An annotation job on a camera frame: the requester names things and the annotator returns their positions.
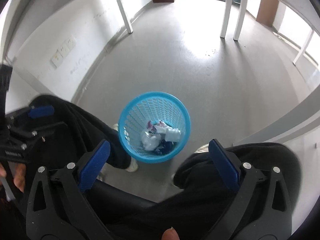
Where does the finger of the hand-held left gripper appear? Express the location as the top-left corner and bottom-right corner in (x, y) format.
(6, 105), (55, 123)
(12, 121), (66, 140)

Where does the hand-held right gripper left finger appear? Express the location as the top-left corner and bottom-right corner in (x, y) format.
(26, 139), (118, 240)

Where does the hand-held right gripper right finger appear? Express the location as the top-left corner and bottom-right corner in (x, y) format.
(208, 138), (293, 240)

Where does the blue plastic mesh basket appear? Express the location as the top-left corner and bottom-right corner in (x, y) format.
(117, 92), (190, 164)

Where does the clear plastic film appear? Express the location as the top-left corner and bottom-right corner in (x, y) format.
(140, 129), (163, 151)

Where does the dark blue bag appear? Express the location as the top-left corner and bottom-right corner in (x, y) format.
(154, 140), (175, 155)

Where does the person's left hand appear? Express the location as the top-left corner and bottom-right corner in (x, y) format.
(0, 163), (27, 193)

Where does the person's right hand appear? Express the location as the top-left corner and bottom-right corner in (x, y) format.
(161, 227), (180, 240)

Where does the person's white right shoe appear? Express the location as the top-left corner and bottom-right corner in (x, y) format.
(194, 144), (210, 154)

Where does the person's white shoe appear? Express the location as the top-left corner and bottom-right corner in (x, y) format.
(194, 144), (210, 154)
(124, 158), (139, 173)

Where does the person's white left shoe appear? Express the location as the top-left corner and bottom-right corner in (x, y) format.
(124, 158), (139, 173)

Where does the brown cabinet white glass door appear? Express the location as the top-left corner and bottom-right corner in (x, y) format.
(255, 0), (279, 28)

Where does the white wall socket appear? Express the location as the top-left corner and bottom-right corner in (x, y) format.
(51, 51), (66, 68)
(58, 37), (77, 55)

